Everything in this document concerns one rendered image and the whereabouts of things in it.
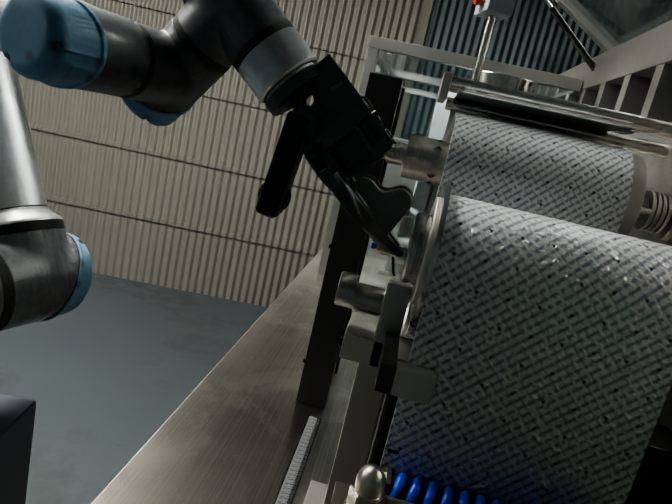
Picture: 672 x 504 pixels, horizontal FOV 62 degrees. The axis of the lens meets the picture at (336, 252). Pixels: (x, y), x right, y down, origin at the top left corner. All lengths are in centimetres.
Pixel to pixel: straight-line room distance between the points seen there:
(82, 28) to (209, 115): 335
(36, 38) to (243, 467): 55
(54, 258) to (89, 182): 331
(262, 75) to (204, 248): 344
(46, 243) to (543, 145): 66
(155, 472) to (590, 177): 66
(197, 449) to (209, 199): 319
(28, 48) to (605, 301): 54
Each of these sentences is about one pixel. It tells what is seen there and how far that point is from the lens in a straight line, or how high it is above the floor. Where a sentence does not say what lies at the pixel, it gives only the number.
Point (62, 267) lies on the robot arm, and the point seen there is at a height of 109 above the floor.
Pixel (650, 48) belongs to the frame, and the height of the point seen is 161.
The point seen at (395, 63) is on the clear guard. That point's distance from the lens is 156.
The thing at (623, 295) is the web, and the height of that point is 126.
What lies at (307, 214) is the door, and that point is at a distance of 386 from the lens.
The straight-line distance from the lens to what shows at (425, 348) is 55.
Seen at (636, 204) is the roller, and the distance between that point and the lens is 81.
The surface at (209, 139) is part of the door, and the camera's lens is 388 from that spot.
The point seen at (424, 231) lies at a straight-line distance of 56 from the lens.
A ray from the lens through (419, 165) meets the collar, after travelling 80.
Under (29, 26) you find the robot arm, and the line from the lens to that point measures 54.
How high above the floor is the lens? 136
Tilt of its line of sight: 13 degrees down
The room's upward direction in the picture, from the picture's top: 13 degrees clockwise
